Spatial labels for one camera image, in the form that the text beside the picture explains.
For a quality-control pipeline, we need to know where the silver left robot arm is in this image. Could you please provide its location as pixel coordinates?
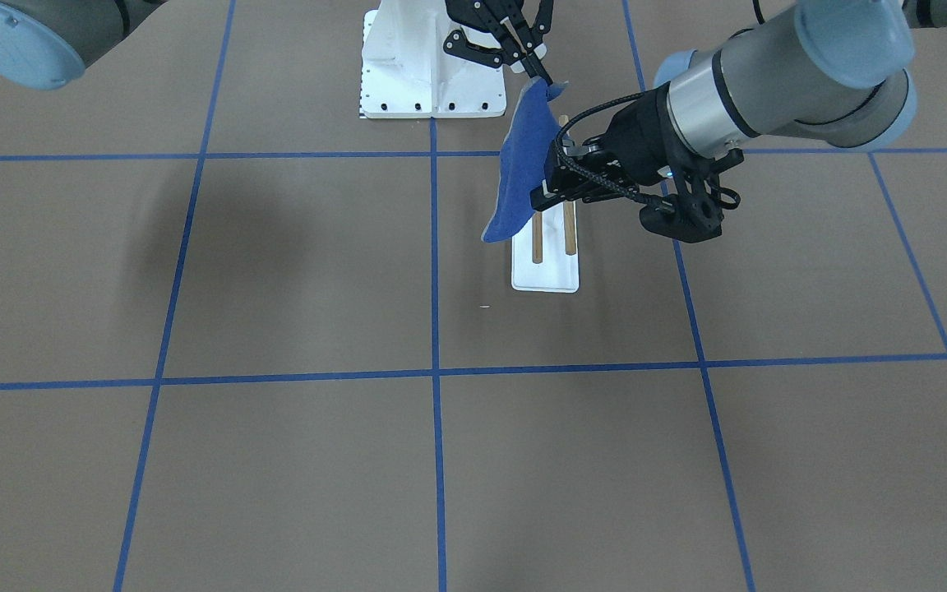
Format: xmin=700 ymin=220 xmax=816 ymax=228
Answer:
xmin=529 ymin=1 xmax=947 ymax=232

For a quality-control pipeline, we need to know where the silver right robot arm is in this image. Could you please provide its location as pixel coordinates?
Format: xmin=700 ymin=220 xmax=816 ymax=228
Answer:
xmin=0 ymin=1 xmax=555 ymax=90

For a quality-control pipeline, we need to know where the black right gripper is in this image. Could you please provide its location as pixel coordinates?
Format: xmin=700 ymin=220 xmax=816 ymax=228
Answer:
xmin=442 ymin=1 xmax=555 ymax=86

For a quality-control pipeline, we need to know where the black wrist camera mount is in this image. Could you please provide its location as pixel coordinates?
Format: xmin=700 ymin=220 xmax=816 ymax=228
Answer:
xmin=636 ymin=172 xmax=741 ymax=243

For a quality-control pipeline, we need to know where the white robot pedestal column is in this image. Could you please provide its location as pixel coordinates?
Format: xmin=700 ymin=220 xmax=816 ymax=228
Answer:
xmin=358 ymin=1 xmax=507 ymax=119

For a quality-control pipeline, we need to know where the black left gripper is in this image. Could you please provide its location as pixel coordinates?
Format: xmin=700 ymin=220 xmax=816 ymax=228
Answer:
xmin=529 ymin=86 xmax=744 ymax=213

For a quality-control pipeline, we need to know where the blue microfiber towel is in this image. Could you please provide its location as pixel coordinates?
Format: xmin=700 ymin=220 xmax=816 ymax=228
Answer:
xmin=481 ymin=77 xmax=568 ymax=243

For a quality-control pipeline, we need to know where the white rack base plate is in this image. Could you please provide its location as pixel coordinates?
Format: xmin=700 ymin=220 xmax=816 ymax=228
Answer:
xmin=510 ymin=205 xmax=580 ymax=294

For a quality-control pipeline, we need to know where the black braided camera cable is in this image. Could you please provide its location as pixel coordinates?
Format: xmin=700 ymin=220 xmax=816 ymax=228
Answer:
xmin=554 ymin=92 xmax=680 ymax=216

